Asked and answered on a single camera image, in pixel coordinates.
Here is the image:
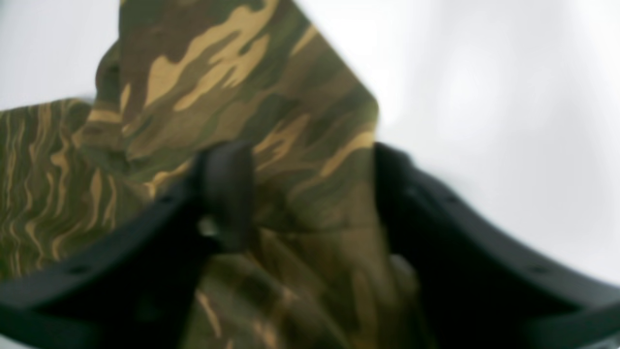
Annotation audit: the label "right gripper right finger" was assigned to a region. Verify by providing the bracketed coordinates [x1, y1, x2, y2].
[373, 142, 620, 349]

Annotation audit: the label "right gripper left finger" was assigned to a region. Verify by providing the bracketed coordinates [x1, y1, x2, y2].
[0, 142, 254, 349]

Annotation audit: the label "camouflage T-shirt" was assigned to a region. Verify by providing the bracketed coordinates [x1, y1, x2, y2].
[1, 0, 437, 349]

